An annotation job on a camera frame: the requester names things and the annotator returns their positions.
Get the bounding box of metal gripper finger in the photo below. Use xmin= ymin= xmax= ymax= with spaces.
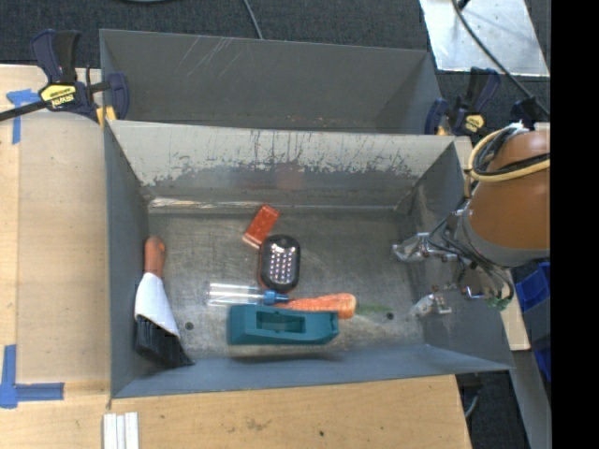
xmin=391 ymin=232 xmax=431 ymax=264
xmin=410 ymin=293 xmax=453 ymax=318

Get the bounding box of orange toy carrot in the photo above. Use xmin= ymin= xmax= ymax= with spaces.
xmin=272 ymin=292 xmax=395 ymax=320

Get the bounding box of grey metal bin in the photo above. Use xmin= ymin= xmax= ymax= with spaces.
xmin=98 ymin=28 xmax=517 ymax=399

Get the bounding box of black led work light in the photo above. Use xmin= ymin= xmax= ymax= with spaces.
xmin=257 ymin=234 xmax=302 ymax=295

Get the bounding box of red-brown flat block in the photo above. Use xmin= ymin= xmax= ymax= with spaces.
xmin=241 ymin=203 xmax=282 ymax=251

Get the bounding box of teal tape dispenser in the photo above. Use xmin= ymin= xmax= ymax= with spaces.
xmin=226 ymin=303 xmax=341 ymax=347

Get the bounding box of clear tube with blue cap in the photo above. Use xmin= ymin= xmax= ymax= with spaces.
xmin=206 ymin=282 xmax=290 ymax=309

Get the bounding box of pale wood board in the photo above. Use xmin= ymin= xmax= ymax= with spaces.
xmin=15 ymin=109 xmax=112 ymax=385

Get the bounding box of white brush with wooden handle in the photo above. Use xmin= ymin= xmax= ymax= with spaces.
xmin=132 ymin=235 xmax=196 ymax=369

